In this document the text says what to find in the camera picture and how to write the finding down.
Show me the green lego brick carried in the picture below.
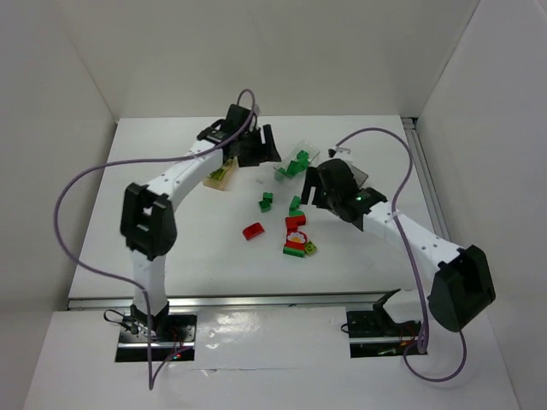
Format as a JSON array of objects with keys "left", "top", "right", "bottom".
[{"left": 278, "top": 164, "right": 297, "bottom": 179}]

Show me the purple cable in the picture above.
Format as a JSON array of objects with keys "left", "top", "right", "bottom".
[
  {"left": 53, "top": 88, "right": 257, "bottom": 390},
  {"left": 327, "top": 126, "right": 468, "bottom": 382}
]

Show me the red sloped lego brick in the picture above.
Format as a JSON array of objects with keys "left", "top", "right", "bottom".
[{"left": 242, "top": 222, "right": 265, "bottom": 241}]

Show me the red L-shaped lego brick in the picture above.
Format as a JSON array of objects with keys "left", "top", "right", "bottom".
[{"left": 285, "top": 214, "right": 307, "bottom": 232}]

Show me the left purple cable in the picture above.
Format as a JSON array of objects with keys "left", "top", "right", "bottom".
[{"left": 53, "top": 88, "right": 257, "bottom": 390}]

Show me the green curved lego brick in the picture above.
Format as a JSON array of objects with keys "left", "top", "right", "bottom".
[{"left": 289, "top": 196, "right": 301, "bottom": 216}]

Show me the lime lego brick lower right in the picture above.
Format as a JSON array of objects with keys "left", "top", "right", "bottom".
[{"left": 304, "top": 241, "right": 317, "bottom": 255}]

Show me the orange transparent container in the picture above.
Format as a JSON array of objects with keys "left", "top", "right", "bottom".
[{"left": 203, "top": 157, "right": 238, "bottom": 191}]

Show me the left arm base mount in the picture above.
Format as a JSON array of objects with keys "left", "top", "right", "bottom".
[{"left": 115, "top": 314, "right": 197, "bottom": 363}]

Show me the aluminium rail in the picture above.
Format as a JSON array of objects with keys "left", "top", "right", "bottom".
[
  {"left": 67, "top": 290, "right": 400, "bottom": 311},
  {"left": 401, "top": 117, "right": 451, "bottom": 242}
]

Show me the lime long lego brick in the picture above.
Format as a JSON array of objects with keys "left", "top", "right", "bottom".
[{"left": 209, "top": 159, "right": 237, "bottom": 181}]

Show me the red flower lego block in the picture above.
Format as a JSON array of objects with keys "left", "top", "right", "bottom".
[{"left": 283, "top": 231, "right": 308, "bottom": 258}]

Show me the aluminium rail front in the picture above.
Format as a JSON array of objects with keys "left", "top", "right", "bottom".
[{"left": 67, "top": 290, "right": 400, "bottom": 311}]

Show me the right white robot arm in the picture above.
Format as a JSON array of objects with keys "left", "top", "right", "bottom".
[{"left": 301, "top": 158, "right": 496, "bottom": 332}]

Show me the aluminium rail right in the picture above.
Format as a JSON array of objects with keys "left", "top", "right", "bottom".
[{"left": 401, "top": 117, "right": 451, "bottom": 242}]

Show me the green lego brick studs up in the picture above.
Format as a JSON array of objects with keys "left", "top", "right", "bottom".
[{"left": 262, "top": 192, "right": 274, "bottom": 203}]

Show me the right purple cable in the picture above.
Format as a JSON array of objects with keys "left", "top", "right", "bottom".
[{"left": 327, "top": 126, "right": 468, "bottom": 382}]

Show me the dark grey transparent container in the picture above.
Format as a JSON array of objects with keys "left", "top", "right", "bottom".
[{"left": 343, "top": 160, "right": 368, "bottom": 189}]

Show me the green lego brick upside down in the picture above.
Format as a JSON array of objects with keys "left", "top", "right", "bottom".
[{"left": 259, "top": 200, "right": 272, "bottom": 213}]

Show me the clear transparent container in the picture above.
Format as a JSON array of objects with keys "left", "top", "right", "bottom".
[{"left": 273, "top": 140, "right": 321, "bottom": 183}]

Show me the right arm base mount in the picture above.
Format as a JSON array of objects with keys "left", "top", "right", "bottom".
[{"left": 340, "top": 290, "right": 421, "bottom": 359}]

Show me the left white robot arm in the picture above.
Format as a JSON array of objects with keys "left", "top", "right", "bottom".
[{"left": 121, "top": 104, "right": 281, "bottom": 333}]

